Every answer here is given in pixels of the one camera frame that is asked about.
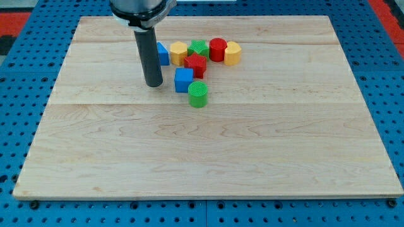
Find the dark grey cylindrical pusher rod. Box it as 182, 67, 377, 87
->
134, 28, 163, 87

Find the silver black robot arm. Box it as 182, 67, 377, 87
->
109, 0, 177, 87

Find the blue cube block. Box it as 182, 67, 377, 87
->
174, 68, 194, 93

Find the blue block behind rod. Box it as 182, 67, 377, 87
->
157, 42, 170, 66

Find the yellow hexagon block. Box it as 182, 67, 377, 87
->
170, 42, 187, 66

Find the green star block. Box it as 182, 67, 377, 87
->
187, 40, 210, 59

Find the red star block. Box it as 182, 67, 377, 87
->
184, 52, 207, 79

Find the red cylinder block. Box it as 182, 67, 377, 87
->
209, 38, 227, 62

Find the green cylinder block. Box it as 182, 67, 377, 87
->
188, 81, 208, 108

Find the yellow rounded block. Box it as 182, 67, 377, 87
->
224, 41, 242, 66

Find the light wooden board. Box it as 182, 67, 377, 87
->
13, 16, 403, 201

